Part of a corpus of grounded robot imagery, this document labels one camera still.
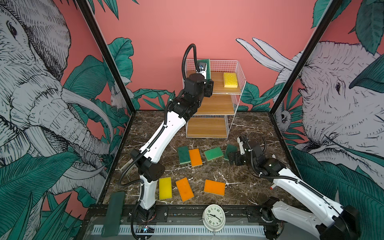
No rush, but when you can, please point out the dark green sponge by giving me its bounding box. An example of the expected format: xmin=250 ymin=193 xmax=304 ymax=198
xmin=224 ymin=144 xmax=238 ymax=161
xmin=198 ymin=59 xmax=211 ymax=80
xmin=177 ymin=146 xmax=191 ymax=165

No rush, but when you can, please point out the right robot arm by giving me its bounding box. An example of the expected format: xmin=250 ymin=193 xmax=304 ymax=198
xmin=229 ymin=135 xmax=361 ymax=240

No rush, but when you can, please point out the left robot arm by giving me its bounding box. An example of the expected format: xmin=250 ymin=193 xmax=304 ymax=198
xmin=118 ymin=44 xmax=214 ymax=224

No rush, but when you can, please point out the light green yellow sponge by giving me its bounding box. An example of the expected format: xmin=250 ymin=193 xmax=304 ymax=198
xmin=204 ymin=147 xmax=224 ymax=161

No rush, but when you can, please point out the dark green sponge beside orange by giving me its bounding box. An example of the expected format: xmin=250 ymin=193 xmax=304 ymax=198
xmin=177 ymin=146 xmax=191 ymax=165

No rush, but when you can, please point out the orange sponge tilted front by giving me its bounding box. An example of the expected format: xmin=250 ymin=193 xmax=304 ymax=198
xmin=176 ymin=178 xmax=194 ymax=202

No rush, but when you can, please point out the white analog clock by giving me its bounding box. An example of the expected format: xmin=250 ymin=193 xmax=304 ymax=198
xmin=200 ymin=204 xmax=228 ymax=235

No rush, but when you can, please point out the yellow sponge on table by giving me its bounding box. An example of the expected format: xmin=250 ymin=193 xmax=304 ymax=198
xmin=159 ymin=177 xmax=173 ymax=200

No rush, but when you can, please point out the dark green cloth pad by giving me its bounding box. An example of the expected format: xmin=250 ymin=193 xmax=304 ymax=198
xmin=101 ymin=191 xmax=126 ymax=238

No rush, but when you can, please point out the white wire wooden shelf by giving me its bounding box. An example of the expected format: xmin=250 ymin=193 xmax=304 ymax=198
xmin=186 ymin=60 xmax=247 ymax=139

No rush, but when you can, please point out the black frame post right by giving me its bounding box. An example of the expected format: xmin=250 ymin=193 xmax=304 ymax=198
xmin=269 ymin=0 xmax=343 ymax=116

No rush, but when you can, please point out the black frame post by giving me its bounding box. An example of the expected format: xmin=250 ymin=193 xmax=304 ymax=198
xmin=76 ymin=0 xmax=136 ymax=114
xmin=269 ymin=0 xmax=343 ymax=116

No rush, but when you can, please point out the black frame post left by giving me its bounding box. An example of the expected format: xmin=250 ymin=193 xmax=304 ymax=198
xmin=76 ymin=0 xmax=136 ymax=114

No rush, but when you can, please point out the white slotted cable duct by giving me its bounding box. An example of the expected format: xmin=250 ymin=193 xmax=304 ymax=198
xmin=89 ymin=224 xmax=266 ymax=238

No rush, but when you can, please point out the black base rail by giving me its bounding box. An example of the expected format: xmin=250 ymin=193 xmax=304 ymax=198
xmin=80 ymin=203 xmax=328 ymax=240

